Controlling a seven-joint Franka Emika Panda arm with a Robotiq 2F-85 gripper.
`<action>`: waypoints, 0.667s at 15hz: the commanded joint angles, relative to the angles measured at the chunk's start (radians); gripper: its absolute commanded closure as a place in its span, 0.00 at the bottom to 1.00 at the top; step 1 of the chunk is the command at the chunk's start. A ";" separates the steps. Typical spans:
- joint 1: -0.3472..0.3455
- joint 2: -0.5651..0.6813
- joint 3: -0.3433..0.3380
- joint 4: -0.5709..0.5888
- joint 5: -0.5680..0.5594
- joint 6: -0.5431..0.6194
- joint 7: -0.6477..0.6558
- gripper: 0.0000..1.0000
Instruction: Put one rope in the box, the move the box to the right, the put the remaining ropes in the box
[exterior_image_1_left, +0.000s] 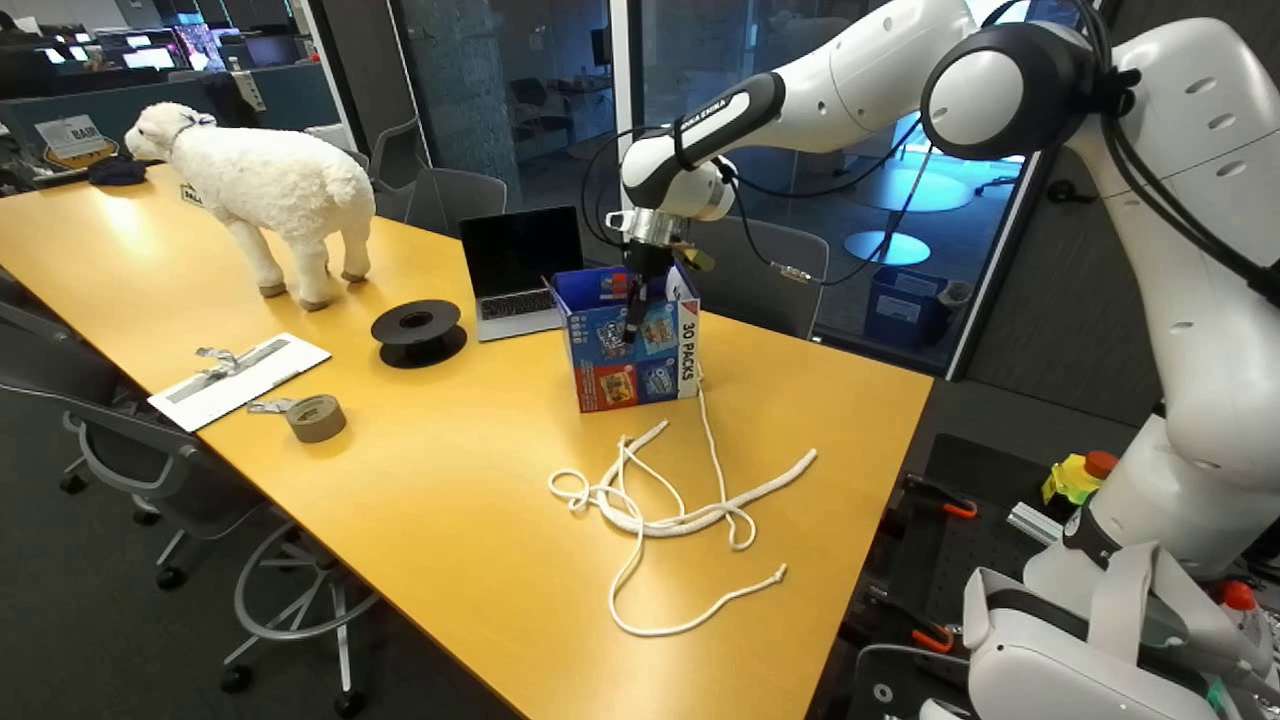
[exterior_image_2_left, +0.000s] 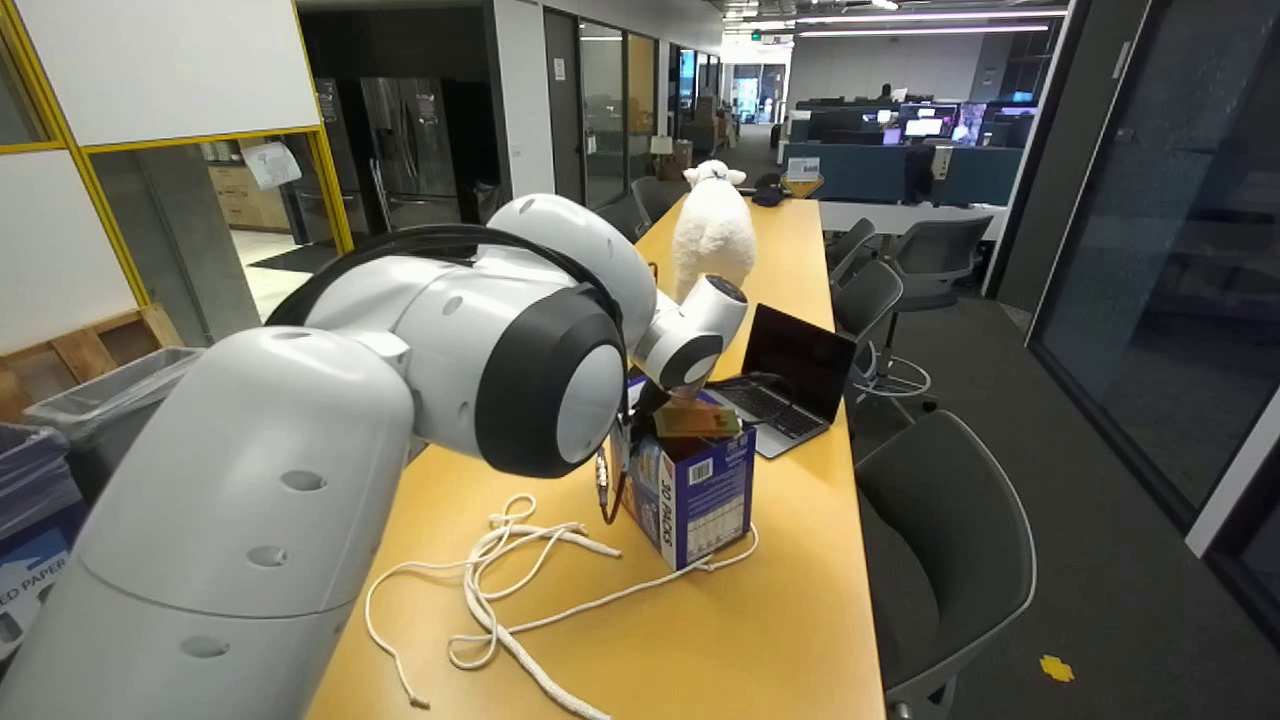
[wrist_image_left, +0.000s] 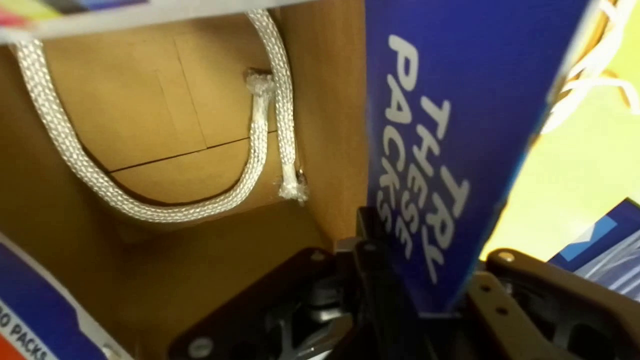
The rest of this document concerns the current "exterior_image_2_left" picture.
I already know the blue snack carton box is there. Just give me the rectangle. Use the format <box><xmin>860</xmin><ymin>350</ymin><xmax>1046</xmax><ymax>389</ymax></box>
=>
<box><xmin>620</xmin><ymin>385</ymin><xmax>761</xmax><ymax>578</ymax></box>

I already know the white panel with yellow frame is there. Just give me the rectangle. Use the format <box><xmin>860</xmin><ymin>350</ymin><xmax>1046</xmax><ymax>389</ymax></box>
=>
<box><xmin>0</xmin><ymin>0</ymin><xmax>362</xmax><ymax>357</ymax></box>

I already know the blue box with white label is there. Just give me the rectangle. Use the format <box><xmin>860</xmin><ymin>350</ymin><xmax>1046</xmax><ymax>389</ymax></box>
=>
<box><xmin>0</xmin><ymin>511</ymin><xmax>85</xmax><ymax>657</ymax></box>

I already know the wooden pallet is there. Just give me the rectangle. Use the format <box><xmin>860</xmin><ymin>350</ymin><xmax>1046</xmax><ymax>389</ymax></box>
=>
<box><xmin>0</xmin><ymin>308</ymin><xmax>176</xmax><ymax>419</ymax></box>

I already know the white desk sign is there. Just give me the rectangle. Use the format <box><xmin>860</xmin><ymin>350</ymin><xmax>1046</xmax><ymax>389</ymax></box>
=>
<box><xmin>778</xmin><ymin>154</ymin><xmax>827</xmax><ymax>203</ymax></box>

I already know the thin long white rope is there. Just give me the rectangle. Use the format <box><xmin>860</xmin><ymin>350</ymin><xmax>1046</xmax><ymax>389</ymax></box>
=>
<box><xmin>362</xmin><ymin>494</ymin><xmax>763</xmax><ymax>720</ymax></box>

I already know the grey plastic bin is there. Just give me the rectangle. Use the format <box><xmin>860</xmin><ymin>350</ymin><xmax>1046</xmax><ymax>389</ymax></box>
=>
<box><xmin>15</xmin><ymin>346</ymin><xmax>226</xmax><ymax>506</ymax></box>

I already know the ceiling light strip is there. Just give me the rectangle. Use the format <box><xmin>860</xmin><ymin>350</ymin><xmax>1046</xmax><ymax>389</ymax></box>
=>
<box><xmin>746</xmin><ymin>9</ymin><xmax>1073</xmax><ymax>42</ymax></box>

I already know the dark blue office divider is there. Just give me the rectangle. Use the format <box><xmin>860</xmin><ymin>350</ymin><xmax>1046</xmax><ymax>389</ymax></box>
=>
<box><xmin>812</xmin><ymin>139</ymin><xmax>1026</xmax><ymax>213</ymax></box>

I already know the stack of dark blue packs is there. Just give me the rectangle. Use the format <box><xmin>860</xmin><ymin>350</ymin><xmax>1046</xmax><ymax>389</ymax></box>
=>
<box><xmin>0</xmin><ymin>419</ymin><xmax>76</xmax><ymax>532</ymax></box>

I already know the dark grey office chair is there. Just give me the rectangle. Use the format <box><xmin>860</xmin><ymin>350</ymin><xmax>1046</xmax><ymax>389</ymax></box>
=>
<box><xmin>851</xmin><ymin>400</ymin><xmax>1042</xmax><ymax>720</ymax></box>
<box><xmin>635</xmin><ymin>172</ymin><xmax>693</xmax><ymax>223</ymax></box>
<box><xmin>606</xmin><ymin>198</ymin><xmax>656</xmax><ymax>254</ymax></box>
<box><xmin>819</xmin><ymin>217</ymin><xmax>879</xmax><ymax>280</ymax></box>
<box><xmin>885</xmin><ymin>213</ymin><xmax>996</xmax><ymax>305</ymax></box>
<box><xmin>834</xmin><ymin>256</ymin><xmax>936</xmax><ymax>414</ymax></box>

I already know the grey open laptop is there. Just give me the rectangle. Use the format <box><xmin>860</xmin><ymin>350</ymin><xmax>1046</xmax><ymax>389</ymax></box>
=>
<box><xmin>706</xmin><ymin>300</ymin><xmax>860</xmax><ymax>466</ymax></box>

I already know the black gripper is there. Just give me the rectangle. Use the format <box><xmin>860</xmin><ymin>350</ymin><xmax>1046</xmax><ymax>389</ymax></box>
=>
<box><xmin>646</xmin><ymin>381</ymin><xmax>698</xmax><ymax>419</ymax></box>

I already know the white toy sheep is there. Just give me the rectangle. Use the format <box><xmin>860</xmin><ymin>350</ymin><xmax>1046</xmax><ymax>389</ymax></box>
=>
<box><xmin>670</xmin><ymin>156</ymin><xmax>761</xmax><ymax>305</ymax></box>

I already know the paper note on glass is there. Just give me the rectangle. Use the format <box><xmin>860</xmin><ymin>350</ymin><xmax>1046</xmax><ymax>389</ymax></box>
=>
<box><xmin>237</xmin><ymin>138</ymin><xmax>306</xmax><ymax>191</ymax></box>

